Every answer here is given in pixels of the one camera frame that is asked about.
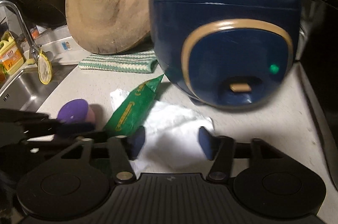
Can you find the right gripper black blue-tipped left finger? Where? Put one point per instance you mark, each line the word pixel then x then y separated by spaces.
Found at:
pixel 123 149

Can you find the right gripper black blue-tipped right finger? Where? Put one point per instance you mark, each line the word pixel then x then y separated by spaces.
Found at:
pixel 220 150

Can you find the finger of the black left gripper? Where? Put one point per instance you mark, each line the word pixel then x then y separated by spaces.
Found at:
pixel 21 125

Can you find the green snack wrapper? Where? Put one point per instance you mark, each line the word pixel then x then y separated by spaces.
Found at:
pixel 134 109

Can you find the white paper napkin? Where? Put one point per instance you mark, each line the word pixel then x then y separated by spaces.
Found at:
pixel 171 143

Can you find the chrome kitchen faucet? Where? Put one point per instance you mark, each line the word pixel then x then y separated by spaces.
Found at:
pixel 35 50

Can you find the stainless steel sink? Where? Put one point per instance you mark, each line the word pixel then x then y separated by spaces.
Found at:
pixel 25 92

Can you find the yellow scrub pad on faucet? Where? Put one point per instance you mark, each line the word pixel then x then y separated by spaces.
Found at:
pixel 44 69

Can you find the pink purple sponge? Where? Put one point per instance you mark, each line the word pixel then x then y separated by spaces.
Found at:
pixel 76 111

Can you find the yellow detergent bottle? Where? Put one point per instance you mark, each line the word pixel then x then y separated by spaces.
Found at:
pixel 11 57

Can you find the green white striped cloth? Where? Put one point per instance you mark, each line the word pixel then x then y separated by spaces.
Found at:
pixel 139 62

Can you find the navy gold rice cooker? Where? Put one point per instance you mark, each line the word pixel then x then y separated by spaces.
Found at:
pixel 226 53

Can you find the black wok pan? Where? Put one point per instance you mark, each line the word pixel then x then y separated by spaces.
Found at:
pixel 37 1

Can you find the black open rice cooker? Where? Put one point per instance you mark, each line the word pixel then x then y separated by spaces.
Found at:
pixel 319 62

